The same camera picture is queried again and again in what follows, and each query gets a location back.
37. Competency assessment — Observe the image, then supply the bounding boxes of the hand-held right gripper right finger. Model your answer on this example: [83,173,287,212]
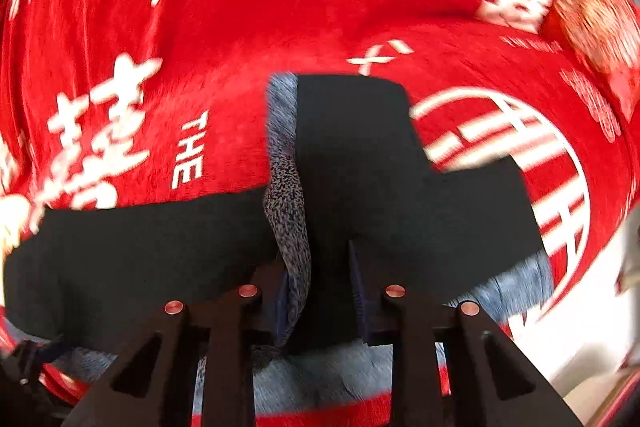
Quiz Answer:
[349,240,584,427]

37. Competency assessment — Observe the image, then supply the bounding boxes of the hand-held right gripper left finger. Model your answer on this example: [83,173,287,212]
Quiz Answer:
[64,253,292,427]

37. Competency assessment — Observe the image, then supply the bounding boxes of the black pants with grey lining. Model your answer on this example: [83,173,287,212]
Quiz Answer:
[2,73,557,413]

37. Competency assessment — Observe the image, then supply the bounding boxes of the red printed blanket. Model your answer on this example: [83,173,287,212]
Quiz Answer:
[0,0,640,427]

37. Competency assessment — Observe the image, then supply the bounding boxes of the red patterned pillow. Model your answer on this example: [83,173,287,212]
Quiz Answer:
[544,0,640,120]

